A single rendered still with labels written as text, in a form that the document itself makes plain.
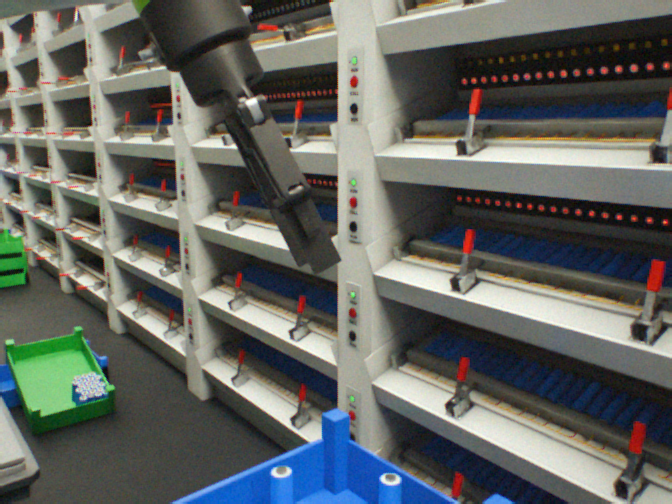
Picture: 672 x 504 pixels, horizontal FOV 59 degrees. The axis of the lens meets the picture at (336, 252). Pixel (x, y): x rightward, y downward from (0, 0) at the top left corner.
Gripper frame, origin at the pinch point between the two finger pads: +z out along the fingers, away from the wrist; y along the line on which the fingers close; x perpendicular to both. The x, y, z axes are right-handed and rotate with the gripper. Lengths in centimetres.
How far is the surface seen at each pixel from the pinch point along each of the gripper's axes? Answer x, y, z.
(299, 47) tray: 24, -50, -25
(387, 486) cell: -6.0, 16.8, 18.1
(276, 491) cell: -13.9, 13.3, 15.2
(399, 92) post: 31.0, -33.9, -9.7
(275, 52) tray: 21, -58, -27
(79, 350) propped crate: -55, -128, 15
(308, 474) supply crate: -11.1, 7.0, 18.7
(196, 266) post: -12, -101, 7
